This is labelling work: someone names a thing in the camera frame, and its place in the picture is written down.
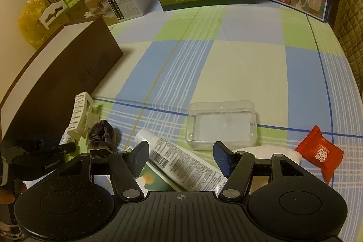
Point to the dark velvet scrunchie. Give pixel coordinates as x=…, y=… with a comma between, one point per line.
x=101, y=134

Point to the green printed card packet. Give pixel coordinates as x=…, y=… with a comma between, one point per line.
x=154, y=178

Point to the yellow plastic bag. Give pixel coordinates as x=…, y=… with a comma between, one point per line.
x=31, y=21

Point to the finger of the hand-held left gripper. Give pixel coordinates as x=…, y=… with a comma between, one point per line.
x=56, y=147

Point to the clear packaged item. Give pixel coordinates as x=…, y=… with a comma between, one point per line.
x=80, y=113

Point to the red snack packet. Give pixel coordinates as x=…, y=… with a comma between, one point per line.
x=320, y=152

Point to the white towel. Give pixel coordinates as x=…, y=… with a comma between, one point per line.
x=272, y=155

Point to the clear plastic box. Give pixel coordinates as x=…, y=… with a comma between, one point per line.
x=222, y=124

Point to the white cream tube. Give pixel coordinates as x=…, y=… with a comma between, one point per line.
x=175, y=157

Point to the quilted beige cushion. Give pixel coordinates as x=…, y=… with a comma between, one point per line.
x=350, y=26

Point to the person's left hand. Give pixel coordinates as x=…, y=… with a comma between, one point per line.
x=6, y=197

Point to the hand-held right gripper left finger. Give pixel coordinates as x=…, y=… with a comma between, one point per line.
x=139, y=157

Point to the brown storage box white inside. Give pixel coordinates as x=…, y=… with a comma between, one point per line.
x=56, y=74

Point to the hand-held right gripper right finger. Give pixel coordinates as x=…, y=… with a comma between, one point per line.
x=222, y=158

